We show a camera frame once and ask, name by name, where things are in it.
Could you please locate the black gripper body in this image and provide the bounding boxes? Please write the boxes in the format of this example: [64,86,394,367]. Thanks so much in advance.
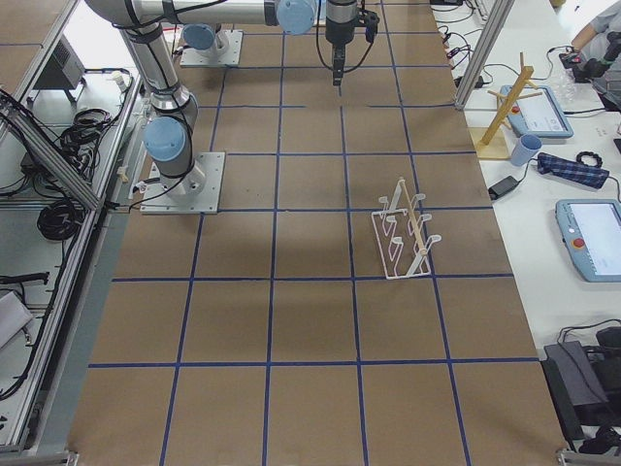
[325,0,378,44]

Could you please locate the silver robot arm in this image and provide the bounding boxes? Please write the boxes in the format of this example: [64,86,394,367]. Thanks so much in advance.
[88,1,379,200]
[182,23,230,56]

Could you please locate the blue cup on side table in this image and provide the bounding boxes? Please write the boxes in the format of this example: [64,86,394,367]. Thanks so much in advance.
[509,134,542,167]

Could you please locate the wooden mug tree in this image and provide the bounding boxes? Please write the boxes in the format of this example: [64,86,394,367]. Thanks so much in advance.
[469,53,542,160]

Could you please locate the far teach pendant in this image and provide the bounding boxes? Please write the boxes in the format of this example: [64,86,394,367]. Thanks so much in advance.
[507,85,573,139]

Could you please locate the teach pendant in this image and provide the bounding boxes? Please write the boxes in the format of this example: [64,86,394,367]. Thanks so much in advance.
[507,85,573,139]
[555,199,620,283]

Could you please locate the black power adapter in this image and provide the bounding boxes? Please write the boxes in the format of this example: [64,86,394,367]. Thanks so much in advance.
[488,176,520,201]

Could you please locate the person at side table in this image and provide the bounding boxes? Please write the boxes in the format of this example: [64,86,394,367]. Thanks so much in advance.
[572,1,620,111]

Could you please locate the black hair scrunchie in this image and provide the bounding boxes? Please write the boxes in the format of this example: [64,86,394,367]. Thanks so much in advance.
[575,150,603,168]

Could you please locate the grey control box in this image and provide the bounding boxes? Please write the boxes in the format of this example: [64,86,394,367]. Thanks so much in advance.
[33,35,85,103]

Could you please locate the blue plaid pouch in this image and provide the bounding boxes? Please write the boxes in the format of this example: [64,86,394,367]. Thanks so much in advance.
[537,152,609,189]

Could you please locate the near teach pendant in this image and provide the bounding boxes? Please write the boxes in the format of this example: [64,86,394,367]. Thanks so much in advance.
[555,199,620,283]

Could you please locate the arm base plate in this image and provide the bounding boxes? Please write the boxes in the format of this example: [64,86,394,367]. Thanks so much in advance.
[180,30,244,68]
[139,152,225,215]

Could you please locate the white wire cup rack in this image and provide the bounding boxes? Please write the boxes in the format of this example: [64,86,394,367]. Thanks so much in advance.
[371,177,441,280]

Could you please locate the coiled black cables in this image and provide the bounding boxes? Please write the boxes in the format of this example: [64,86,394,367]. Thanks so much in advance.
[37,199,79,241]

